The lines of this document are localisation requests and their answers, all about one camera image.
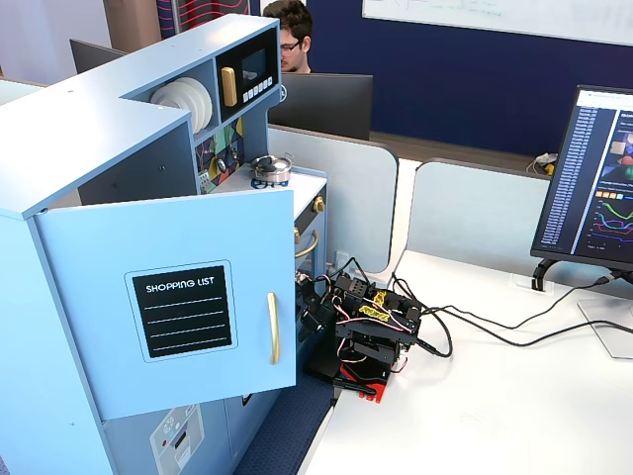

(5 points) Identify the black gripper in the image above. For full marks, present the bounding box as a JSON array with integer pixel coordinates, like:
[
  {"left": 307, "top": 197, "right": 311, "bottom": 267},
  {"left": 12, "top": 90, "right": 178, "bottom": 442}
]
[{"left": 295, "top": 269, "right": 338, "bottom": 340}]

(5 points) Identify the red robot base clamp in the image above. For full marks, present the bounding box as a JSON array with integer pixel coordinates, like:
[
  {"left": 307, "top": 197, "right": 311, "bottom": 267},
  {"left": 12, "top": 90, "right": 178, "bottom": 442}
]
[{"left": 333, "top": 371, "right": 393, "bottom": 405}]

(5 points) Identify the blue shopping list cabinet door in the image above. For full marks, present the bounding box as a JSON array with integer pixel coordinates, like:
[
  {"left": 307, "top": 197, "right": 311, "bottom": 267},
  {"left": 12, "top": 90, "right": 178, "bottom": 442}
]
[{"left": 32, "top": 187, "right": 299, "bottom": 422}]

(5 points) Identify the blue oven door with window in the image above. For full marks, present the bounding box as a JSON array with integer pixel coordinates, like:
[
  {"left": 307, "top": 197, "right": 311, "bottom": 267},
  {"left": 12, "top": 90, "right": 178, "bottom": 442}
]
[{"left": 295, "top": 225, "right": 323, "bottom": 279}]

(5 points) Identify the grey desk divider panel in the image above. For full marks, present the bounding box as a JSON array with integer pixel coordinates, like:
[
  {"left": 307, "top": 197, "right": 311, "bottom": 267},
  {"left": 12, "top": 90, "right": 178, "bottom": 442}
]
[
  {"left": 404, "top": 157, "right": 558, "bottom": 259},
  {"left": 266, "top": 124, "right": 400, "bottom": 274}
]

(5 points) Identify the steel toy pot with lid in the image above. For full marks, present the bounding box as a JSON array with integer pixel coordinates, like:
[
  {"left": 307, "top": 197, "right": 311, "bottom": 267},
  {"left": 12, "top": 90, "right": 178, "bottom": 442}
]
[{"left": 250, "top": 152, "right": 297, "bottom": 185}]

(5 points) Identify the blue dishwasher door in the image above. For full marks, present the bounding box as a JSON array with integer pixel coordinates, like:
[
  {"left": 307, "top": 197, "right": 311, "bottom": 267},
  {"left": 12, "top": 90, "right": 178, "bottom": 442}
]
[{"left": 225, "top": 388, "right": 279, "bottom": 475}]

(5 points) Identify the black monitor back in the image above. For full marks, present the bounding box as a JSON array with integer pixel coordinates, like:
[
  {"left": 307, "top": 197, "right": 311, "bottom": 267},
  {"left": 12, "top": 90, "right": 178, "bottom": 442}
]
[{"left": 268, "top": 72, "right": 374, "bottom": 142}]

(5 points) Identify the white toy plate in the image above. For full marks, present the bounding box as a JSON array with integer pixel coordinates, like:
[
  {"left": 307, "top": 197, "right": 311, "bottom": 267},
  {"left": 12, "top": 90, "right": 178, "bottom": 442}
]
[
  {"left": 170, "top": 77, "right": 207, "bottom": 134},
  {"left": 150, "top": 80, "right": 199, "bottom": 133},
  {"left": 185, "top": 76, "right": 215, "bottom": 135}
]

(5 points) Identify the blue fridge door with dispenser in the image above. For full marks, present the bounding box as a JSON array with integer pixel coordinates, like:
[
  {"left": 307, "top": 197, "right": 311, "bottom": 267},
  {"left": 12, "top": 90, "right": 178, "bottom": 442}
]
[{"left": 101, "top": 393, "right": 233, "bottom": 475}]

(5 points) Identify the black monitor stand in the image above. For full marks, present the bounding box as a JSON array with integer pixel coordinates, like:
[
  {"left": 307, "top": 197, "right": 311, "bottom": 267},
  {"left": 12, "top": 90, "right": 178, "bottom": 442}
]
[{"left": 532, "top": 256, "right": 633, "bottom": 294}]

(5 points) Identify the black toy microwave door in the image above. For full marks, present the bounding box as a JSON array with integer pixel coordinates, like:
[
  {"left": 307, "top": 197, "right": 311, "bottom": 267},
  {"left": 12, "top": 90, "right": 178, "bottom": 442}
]
[{"left": 216, "top": 27, "right": 281, "bottom": 124}]

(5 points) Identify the man with glasses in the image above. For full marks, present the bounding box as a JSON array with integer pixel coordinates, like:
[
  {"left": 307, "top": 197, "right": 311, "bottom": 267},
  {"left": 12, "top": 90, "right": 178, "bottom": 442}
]
[{"left": 261, "top": 0, "right": 316, "bottom": 74}]

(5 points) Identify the blue toy kitchen unit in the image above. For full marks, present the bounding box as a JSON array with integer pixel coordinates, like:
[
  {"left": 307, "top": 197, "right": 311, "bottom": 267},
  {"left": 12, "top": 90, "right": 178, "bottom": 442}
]
[{"left": 0, "top": 13, "right": 330, "bottom": 475}]

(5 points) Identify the monitor with lit screen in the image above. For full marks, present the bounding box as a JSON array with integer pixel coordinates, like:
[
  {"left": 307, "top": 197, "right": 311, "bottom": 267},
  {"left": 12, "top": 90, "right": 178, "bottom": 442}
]
[{"left": 529, "top": 84, "right": 633, "bottom": 274}]

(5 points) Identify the white monitor base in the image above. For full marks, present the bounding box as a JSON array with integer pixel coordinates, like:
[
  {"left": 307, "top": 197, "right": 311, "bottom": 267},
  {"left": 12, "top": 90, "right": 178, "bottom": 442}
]
[{"left": 577, "top": 298, "right": 633, "bottom": 360}]

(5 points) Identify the dark monitor back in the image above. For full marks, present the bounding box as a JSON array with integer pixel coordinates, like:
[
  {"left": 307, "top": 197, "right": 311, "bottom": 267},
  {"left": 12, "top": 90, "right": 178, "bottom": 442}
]
[{"left": 68, "top": 39, "right": 131, "bottom": 76}]

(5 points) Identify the whiteboard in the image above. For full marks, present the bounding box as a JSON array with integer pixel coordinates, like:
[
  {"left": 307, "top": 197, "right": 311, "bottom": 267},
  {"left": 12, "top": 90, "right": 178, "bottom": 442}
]
[{"left": 361, "top": 0, "right": 633, "bottom": 48}]

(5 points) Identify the desk cable grommet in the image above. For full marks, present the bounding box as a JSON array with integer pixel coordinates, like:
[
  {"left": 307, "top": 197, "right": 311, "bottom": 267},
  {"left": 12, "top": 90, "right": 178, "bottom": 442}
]
[{"left": 512, "top": 280, "right": 551, "bottom": 297}]

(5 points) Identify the black cable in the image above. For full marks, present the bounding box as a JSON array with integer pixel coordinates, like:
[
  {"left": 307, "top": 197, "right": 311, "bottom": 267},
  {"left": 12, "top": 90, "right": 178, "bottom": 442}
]
[
  {"left": 424, "top": 305, "right": 633, "bottom": 334},
  {"left": 390, "top": 270, "right": 625, "bottom": 358}
]

